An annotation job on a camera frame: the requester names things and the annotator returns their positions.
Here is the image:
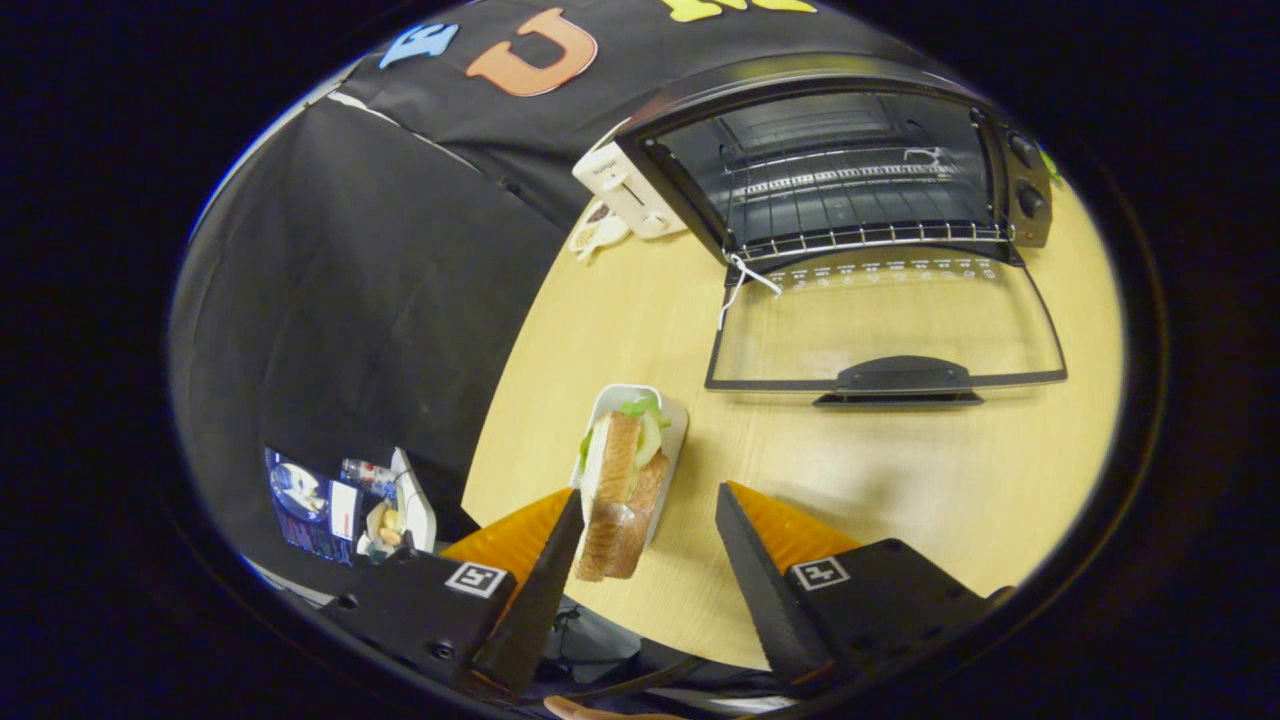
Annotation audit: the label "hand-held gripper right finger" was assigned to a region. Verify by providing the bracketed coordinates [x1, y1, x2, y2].
[715, 481, 1016, 691]

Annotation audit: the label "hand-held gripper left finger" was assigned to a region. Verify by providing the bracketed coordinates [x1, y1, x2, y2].
[318, 488, 586, 701]

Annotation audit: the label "white bread sandwich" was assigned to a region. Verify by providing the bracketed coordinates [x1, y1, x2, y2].
[575, 395, 673, 583]

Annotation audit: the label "black toaster oven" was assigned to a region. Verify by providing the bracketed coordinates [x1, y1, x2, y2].
[612, 55, 1069, 408]

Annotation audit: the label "white food tray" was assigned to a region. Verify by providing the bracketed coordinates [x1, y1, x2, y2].
[570, 384, 689, 551]

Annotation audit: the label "white pop-up toaster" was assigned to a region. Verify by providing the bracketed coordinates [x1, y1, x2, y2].
[572, 140, 689, 241]

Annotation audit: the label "white container with snacks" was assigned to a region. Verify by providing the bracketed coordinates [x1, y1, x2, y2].
[357, 447, 438, 561]

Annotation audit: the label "small clear bottle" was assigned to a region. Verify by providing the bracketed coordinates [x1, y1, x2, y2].
[340, 458, 397, 497]

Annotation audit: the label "blue printed box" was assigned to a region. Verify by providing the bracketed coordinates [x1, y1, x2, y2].
[265, 448, 361, 566]

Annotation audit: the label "white measuring spoons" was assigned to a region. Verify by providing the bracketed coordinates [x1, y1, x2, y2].
[568, 203, 631, 263]

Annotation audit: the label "white cord tie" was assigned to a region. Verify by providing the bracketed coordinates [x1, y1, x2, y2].
[718, 255, 783, 331]

